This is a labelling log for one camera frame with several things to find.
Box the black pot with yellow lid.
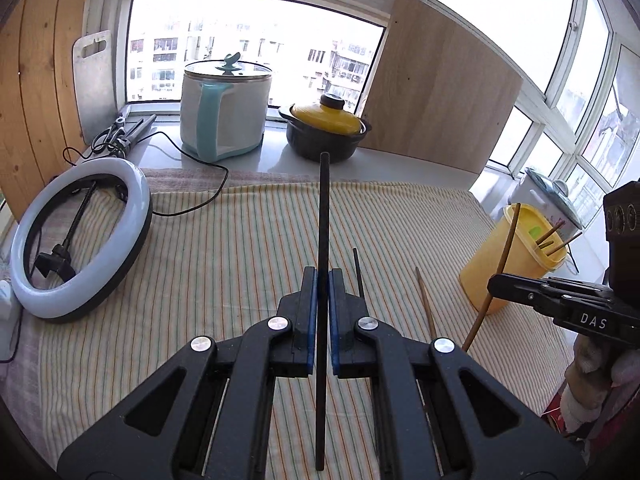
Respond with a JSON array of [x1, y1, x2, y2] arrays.
[[278, 93, 373, 163]]

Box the striped tablecloth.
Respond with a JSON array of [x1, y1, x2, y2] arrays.
[[0, 167, 576, 480]]

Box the floral slow cooker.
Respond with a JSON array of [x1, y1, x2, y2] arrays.
[[512, 166, 586, 231]]

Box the scissors and metal tools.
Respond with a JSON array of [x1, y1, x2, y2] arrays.
[[91, 114, 157, 155]]

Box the bundle of brown chopsticks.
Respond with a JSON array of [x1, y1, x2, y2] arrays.
[[536, 219, 584, 256]]

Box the brown plank board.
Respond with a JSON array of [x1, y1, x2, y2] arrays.
[[0, 0, 96, 208]]

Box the light wooden board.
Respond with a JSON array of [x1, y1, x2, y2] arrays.
[[357, 0, 523, 177]]

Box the person's right hand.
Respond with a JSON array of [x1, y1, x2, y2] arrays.
[[562, 330, 640, 436]]

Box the black chopstick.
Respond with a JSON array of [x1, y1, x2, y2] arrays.
[[352, 247, 365, 302], [314, 152, 332, 472]]

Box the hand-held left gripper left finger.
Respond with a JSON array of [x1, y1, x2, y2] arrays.
[[57, 265, 321, 480]]

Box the brown wooden chopstick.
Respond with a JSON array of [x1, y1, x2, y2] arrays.
[[461, 203, 522, 353], [415, 266, 439, 342]]

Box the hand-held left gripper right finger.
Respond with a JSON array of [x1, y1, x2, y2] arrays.
[[327, 267, 586, 480]]

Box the black power cable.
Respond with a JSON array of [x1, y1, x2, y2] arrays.
[[62, 131, 230, 217]]

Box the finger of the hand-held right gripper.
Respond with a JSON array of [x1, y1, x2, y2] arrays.
[[487, 272, 617, 322]]

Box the white and blue electric cooker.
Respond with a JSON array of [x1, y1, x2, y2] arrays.
[[179, 53, 274, 162]]

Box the yellow plastic container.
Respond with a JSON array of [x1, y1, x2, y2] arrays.
[[459, 204, 568, 315]]

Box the apartment buildings outside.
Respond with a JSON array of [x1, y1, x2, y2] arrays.
[[127, 20, 383, 111]]

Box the white cutting board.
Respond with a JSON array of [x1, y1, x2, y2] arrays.
[[73, 30, 121, 146]]

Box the ring light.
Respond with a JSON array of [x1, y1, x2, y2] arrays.
[[10, 157, 153, 324]]

